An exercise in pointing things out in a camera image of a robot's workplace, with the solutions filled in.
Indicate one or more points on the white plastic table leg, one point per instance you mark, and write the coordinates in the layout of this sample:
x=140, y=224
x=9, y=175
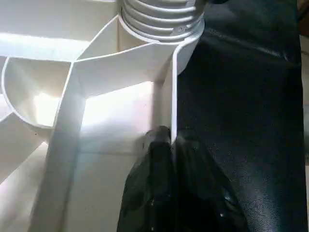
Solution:
x=161, y=19

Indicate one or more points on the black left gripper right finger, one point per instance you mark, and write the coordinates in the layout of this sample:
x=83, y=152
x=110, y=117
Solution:
x=207, y=198

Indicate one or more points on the black work mat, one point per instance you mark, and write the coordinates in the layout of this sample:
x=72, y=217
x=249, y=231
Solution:
x=246, y=121

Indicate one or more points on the white plastic table top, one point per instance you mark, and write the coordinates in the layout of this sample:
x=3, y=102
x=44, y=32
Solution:
x=72, y=96

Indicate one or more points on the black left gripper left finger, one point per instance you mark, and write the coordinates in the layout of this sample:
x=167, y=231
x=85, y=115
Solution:
x=149, y=193

